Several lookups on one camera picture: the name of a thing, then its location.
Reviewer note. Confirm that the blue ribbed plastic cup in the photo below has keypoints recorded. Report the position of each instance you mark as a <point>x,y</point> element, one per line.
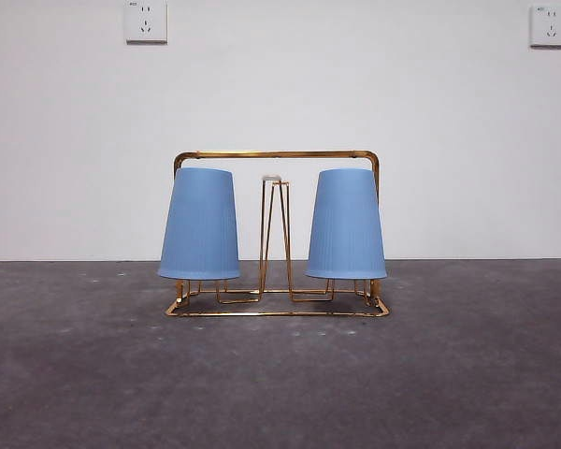
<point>346,229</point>
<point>198,229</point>

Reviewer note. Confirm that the white wall socket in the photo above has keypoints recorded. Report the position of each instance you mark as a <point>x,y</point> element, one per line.
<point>549,25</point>
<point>146,21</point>

